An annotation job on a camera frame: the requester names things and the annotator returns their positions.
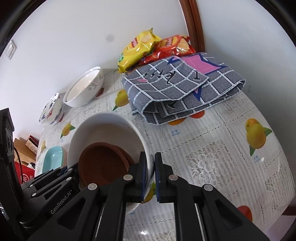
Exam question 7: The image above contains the blue square plate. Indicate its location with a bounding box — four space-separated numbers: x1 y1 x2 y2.
42 146 64 173

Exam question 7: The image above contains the brown small bowl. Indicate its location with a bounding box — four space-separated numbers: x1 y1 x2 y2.
91 142 135 166
78 145 130 186

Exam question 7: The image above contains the green square plate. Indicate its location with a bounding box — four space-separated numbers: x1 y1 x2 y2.
35 148 49 177

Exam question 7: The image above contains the red paper bag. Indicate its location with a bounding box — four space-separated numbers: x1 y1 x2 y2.
15 162 35 184

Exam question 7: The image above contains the red patterned box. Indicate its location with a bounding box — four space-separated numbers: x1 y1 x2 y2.
25 135 39 154

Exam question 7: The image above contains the blue patterned footed bowl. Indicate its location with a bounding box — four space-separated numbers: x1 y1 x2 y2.
39 92 63 125

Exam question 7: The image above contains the fruit print tablecloth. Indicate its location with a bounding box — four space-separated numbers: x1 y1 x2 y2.
36 71 295 240

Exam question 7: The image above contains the inner white patterned bowl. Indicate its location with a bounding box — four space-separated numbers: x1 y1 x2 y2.
66 69 101 103

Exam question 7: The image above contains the large white bowl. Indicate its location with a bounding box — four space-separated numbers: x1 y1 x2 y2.
63 66 105 108

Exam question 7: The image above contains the grey checked folded cloth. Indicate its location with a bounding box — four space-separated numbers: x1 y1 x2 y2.
122 52 245 125

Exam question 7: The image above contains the yellow chip bag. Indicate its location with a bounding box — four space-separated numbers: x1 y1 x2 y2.
117 28 161 73

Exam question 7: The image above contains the red chip bag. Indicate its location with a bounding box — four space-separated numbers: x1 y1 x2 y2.
138 35 196 65

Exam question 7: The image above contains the white wall switch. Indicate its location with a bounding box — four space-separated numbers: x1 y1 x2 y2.
5 40 17 60

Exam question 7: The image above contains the brown wooden door frame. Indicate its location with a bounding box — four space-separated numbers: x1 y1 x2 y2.
179 0 205 52

